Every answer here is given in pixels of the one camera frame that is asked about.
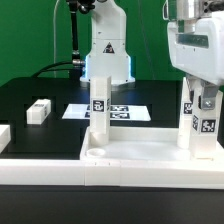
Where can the white front fence wall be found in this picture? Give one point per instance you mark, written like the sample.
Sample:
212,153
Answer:
196,174

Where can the white desk top tray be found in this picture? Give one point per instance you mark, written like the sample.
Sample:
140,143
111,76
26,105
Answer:
137,144

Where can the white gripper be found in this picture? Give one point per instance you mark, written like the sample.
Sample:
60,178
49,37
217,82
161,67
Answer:
195,33

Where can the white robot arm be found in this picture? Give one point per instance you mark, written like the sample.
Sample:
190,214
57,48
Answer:
108,56

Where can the fiducial marker sheet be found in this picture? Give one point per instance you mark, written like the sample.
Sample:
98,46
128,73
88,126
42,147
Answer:
117,112

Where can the white left fence piece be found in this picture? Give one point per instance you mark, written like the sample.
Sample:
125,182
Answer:
5,136

